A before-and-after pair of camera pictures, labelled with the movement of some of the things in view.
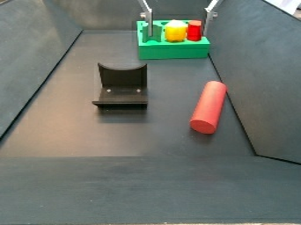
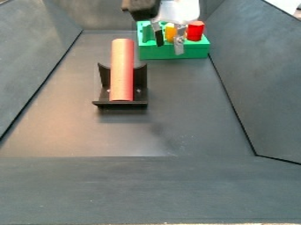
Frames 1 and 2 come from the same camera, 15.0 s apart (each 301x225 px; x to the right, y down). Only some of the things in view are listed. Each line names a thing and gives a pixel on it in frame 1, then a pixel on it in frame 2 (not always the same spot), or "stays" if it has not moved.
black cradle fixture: [123, 88] stays
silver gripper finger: [209, 15] → [179, 39]
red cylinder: [206, 113] → [122, 70]
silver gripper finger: [147, 15] → [159, 33]
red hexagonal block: [194, 30] stays
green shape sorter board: [154, 47] stays
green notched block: [157, 33] stays
